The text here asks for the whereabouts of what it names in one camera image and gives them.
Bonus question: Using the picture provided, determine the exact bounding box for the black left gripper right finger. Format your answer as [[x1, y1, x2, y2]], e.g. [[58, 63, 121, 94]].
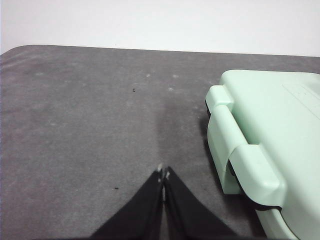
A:
[[163, 166, 237, 240]]

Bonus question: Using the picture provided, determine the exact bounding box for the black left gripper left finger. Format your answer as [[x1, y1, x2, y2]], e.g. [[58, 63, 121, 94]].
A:
[[88, 163, 165, 240]]

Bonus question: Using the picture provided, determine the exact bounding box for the mint green cooker base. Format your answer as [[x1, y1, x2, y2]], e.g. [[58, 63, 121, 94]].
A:
[[206, 104, 320, 240]]

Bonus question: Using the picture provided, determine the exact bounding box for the mint green griddle cover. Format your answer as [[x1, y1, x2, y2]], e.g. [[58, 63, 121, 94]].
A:
[[204, 69, 320, 210]]

